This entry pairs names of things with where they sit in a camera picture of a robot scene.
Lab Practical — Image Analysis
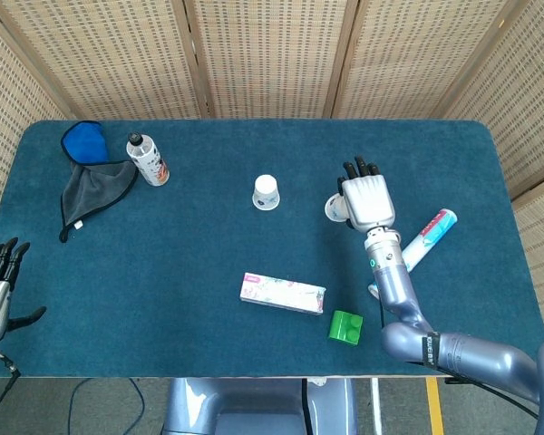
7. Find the white table leg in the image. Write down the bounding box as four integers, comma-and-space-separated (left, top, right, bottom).
370, 377, 384, 435

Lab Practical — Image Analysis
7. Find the white bottle black cap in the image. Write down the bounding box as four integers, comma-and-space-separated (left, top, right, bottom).
125, 131, 170, 187

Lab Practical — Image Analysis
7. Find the black torso cable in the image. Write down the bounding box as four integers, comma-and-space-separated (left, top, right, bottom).
300, 378, 311, 435

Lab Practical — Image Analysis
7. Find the blue floor cable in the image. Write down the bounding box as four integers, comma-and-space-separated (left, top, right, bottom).
67, 377, 146, 435

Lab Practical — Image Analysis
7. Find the green toy building block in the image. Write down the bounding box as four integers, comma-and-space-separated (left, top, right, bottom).
327, 310, 364, 348

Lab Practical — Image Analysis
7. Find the woven folding screen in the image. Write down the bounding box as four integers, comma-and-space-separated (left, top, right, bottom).
0, 0, 544, 334

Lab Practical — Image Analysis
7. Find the blue cloth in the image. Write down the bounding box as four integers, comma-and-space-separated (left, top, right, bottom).
60, 120, 110, 164

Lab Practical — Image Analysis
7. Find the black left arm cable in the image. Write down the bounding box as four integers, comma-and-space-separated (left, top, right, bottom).
0, 346, 23, 409

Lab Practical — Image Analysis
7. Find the paper cup dark blue flower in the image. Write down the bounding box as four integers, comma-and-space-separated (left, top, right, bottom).
252, 174, 281, 211

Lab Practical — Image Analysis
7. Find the teal table mat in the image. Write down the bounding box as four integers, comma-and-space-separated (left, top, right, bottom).
0, 119, 544, 380

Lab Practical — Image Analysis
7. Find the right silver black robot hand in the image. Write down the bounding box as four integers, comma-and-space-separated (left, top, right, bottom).
336, 155, 396, 233

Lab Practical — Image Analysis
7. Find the grey-blue robot torso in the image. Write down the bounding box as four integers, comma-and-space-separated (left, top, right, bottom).
161, 377, 359, 435

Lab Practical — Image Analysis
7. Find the grey cloth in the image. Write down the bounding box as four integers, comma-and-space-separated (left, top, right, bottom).
58, 159, 141, 245

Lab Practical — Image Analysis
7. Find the floral toothpaste box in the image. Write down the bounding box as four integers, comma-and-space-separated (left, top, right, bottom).
238, 271, 327, 317

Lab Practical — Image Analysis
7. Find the paper cup light blue flower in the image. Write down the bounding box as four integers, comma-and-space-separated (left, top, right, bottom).
325, 193, 348, 223

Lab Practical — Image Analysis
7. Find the plastic wrap roll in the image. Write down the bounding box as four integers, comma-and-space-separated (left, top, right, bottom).
367, 208, 458, 300

